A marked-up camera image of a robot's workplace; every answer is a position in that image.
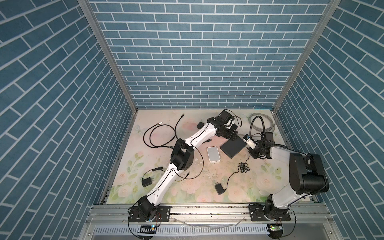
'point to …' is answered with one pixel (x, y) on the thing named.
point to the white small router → (213, 154)
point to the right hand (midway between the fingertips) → (251, 145)
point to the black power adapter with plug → (243, 167)
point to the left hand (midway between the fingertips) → (232, 136)
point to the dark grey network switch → (231, 148)
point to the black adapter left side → (147, 182)
